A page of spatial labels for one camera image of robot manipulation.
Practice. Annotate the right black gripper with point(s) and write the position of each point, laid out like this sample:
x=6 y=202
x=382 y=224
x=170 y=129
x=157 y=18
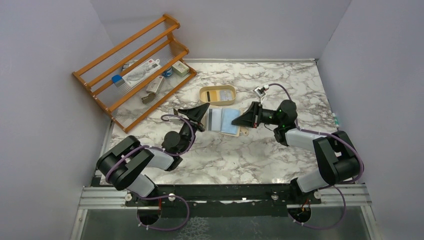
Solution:
x=257 y=114

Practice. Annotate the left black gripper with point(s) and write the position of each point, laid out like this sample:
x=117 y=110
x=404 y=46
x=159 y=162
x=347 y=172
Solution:
x=192 y=121

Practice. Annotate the beige leather card holder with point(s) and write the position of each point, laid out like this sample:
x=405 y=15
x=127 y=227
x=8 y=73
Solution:
x=242 y=130

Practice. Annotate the beige oval tray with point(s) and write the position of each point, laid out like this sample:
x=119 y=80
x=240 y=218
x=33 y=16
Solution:
x=202 y=94

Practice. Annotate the orange wooden shelf rack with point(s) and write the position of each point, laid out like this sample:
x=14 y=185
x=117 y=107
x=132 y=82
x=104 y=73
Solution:
x=123 y=105

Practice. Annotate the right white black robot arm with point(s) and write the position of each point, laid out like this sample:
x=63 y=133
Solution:
x=337 y=159

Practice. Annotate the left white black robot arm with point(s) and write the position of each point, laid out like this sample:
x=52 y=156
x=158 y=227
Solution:
x=122 y=165

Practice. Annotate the grey card with black stripe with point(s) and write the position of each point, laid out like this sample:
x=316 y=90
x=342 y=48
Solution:
x=214 y=119

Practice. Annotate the grey blue credit card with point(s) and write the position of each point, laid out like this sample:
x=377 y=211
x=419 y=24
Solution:
x=225 y=95

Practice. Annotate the blue white tape roll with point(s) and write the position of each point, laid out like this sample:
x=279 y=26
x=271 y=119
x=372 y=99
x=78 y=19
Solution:
x=168 y=72

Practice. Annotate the grey white stapler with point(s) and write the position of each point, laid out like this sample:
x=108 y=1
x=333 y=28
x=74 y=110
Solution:
x=152 y=89

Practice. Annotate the white flat package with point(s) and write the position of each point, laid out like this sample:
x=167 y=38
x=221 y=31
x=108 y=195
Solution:
x=141 y=72

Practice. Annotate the blue capped item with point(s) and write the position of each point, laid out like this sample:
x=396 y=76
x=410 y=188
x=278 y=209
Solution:
x=118 y=80

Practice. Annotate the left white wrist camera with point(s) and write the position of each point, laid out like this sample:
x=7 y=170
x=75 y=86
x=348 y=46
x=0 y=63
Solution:
x=173 y=116

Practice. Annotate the green white wall item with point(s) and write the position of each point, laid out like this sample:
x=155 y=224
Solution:
x=336 y=120

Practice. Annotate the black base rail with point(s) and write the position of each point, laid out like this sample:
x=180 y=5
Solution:
x=204 y=200

